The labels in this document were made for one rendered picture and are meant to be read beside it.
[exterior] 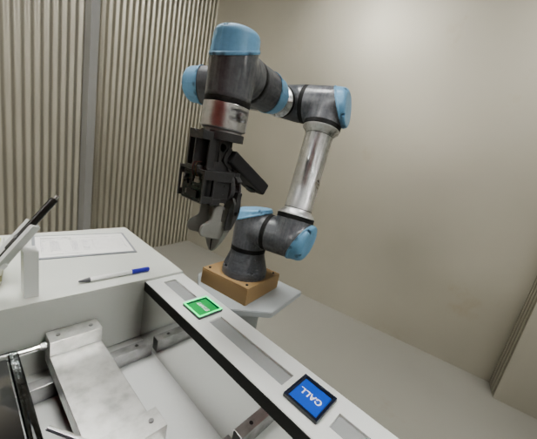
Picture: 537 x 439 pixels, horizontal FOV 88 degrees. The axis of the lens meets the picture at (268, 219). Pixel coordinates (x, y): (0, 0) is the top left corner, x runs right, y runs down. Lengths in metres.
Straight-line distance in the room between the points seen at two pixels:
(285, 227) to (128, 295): 0.43
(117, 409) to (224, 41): 0.56
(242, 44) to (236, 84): 0.05
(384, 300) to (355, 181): 1.04
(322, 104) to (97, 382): 0.81
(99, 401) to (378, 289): 2.31
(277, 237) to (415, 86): 1.97
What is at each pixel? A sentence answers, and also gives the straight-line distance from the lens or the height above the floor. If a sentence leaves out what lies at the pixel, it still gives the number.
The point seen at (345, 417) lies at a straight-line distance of 0.47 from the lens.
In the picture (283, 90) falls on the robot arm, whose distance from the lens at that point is 0.58.
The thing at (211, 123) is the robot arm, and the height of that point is 1.31.
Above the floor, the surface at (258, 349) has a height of 0.96.
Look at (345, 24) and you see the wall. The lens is 2.89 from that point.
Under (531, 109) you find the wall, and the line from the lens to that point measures 2.52.
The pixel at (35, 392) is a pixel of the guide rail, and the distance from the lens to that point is 0.64.
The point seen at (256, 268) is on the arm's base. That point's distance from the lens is 0.90.
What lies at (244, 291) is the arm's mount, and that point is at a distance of 0.87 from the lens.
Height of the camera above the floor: 1.28
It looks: 13 degrees down
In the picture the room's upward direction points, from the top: 11 degrees clockwise
